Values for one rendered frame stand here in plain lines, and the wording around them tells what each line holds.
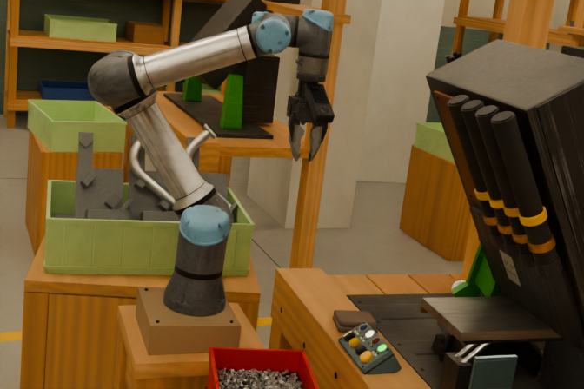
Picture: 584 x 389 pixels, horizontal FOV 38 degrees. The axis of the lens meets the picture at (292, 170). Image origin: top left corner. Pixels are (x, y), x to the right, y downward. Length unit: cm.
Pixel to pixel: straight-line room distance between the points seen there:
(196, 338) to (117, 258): 65
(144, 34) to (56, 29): 81
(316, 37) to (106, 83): 50
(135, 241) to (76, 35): 565
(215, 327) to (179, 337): 9
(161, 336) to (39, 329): 69
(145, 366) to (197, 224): 34
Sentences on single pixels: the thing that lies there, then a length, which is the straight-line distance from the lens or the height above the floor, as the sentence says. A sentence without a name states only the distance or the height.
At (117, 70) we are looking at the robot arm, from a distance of 192.
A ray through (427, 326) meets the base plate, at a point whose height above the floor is 90.
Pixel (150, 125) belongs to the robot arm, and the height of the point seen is 133.
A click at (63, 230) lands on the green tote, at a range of 252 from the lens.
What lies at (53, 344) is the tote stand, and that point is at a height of 59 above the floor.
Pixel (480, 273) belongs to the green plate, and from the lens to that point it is 189.
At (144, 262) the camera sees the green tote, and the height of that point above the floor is 83.
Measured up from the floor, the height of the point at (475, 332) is 113.
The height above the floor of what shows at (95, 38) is 86.
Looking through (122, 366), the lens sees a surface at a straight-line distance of 222.
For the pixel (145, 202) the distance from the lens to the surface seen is 278.
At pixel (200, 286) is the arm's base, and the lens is 200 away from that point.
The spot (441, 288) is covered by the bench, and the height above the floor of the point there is 88.
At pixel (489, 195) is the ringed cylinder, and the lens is 151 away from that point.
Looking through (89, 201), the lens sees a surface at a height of 94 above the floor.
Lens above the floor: 175
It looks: 14 degrees down
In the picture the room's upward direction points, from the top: 7 degrees clockwise
